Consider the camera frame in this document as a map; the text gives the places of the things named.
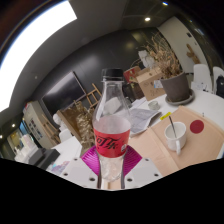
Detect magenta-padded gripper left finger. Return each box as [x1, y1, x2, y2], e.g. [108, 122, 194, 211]
[59, 145, 103, 190]

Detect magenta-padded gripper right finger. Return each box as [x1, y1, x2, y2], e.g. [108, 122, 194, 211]
[120, 145, 164, 190]

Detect clear bottle with red label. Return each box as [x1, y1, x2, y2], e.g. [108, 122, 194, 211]
[92, 68, 132, 183]

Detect colourful book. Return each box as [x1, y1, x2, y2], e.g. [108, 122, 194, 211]
[49, 160, 70, 176]

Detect printed newspaper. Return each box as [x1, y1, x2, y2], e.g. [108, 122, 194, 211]
[128, 107, 163, 136]

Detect black desktop device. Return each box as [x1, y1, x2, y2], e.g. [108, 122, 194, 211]
[28, 147, 61, 171]

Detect white mug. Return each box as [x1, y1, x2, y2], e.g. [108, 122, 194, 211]
[163, 121, 188, 156]

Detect metal spoon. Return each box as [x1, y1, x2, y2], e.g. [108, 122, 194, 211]
[168, 115, 178, 139]

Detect yellow marker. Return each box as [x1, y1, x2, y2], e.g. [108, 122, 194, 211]
[159, 111, 173, 121]

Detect white cabinet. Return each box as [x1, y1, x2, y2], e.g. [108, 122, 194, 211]
[22, 100, 56, 149]

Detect wooden easel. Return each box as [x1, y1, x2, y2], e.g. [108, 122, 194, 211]
[85, 83, 103, 109]

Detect tan cardboard mat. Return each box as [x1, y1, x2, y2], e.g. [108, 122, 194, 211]
[101, 105, 224, 190]

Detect flat round red coaster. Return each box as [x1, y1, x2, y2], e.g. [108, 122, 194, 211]
[189, 119, 205, 135]

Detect grey plant saucer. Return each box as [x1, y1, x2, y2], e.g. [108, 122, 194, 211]
[164, 88, 196, 107]

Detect brown cardboard box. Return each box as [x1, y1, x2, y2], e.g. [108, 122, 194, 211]
[135, 66, 166, 101]

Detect grey pot with dried plant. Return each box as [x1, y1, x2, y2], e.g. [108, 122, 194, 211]
[141, 31, 193, 103]

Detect red box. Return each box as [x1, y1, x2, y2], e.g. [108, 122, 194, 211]
[123, 65, 142, 84]

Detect white papers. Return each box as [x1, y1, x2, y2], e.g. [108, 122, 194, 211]
[191, 81, 205, 92]

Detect white chair with papers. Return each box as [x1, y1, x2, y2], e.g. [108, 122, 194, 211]
[193, 63, 213, 93]

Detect black backpack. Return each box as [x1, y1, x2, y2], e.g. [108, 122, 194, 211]
[215, 75, 224, 99]

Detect white ceiling light panel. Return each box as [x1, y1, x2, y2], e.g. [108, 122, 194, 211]
[0, 0, 78, 113]

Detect black wall screen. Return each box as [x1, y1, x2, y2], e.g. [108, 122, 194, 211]
[41, 70, 88, 114]

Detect wooden wall figure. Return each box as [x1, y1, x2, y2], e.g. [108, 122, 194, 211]
[185, 43, 201, 64]

